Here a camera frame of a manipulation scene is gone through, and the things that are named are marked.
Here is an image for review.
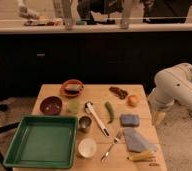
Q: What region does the blue grey towel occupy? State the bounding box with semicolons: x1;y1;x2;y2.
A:
123;128;157;153

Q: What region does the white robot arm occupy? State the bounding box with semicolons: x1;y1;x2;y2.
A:
148;63;192;126

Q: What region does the small metal cup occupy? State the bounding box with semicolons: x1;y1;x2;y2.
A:
79;116;92;133

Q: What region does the orange round fruit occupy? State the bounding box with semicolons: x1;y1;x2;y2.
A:
127;95;139;107

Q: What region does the blue sponge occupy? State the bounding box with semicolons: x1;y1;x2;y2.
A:
120;114;140;127

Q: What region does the yellow banana toy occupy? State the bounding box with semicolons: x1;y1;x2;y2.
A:
128;150;155;162

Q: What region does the brown dried food piece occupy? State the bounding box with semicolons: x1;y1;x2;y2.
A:
109;87;128;100

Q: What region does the green chili pepper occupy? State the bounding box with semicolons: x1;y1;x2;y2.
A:
105;102;114;124

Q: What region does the silver fork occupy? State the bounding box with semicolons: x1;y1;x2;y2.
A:
101;131;122;162

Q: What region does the orange plate with food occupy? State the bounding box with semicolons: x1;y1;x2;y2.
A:
60;79;84;97

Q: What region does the dark red bowl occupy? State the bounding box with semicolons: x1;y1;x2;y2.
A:
40;96;62;115

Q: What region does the green square tray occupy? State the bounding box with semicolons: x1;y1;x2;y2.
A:
3;115;78;169

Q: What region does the dark counter cabinet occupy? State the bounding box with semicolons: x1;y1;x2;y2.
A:
0;31;192;101

